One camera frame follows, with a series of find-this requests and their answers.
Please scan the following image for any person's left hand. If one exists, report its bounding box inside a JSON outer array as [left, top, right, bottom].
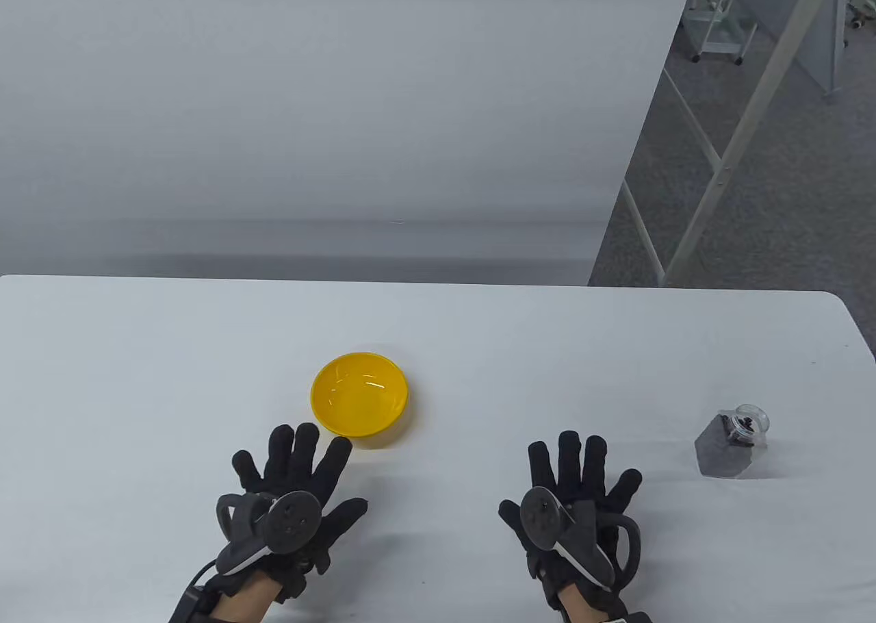
[[216, 423, 369, 605]]

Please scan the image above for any person's right hand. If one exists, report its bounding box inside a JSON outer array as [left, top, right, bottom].
[[498, 431, 644, 610]]

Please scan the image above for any yellow plastic bowl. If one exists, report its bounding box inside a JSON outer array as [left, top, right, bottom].
[[310, 353, 409, 439]]

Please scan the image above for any clear plastic coffee jar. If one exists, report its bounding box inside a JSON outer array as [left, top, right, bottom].
[[695, 404, 771, 479]]

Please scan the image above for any person's right forearm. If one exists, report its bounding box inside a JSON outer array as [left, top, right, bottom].
[[558, 582, 604, 623]]

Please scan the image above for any grey tracking controller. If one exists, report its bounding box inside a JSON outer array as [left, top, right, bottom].
[[216, 489, 322, 577], [520, 486, 643, 591]]

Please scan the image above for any white backdrop board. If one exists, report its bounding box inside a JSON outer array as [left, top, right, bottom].
[[0, 0, 700, 287]]

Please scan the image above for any white wheeled cart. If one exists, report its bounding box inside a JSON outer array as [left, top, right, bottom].
[[684, 0, 760, 66]]

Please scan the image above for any grey leaning panel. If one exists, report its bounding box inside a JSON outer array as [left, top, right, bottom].
[[705, 0, 848, 97]]

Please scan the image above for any black cable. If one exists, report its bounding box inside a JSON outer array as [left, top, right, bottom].
[[179, 560, 220, 591]]

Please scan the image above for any white metal support frame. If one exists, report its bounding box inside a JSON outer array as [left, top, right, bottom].
[[619, 0, 849, 288]]

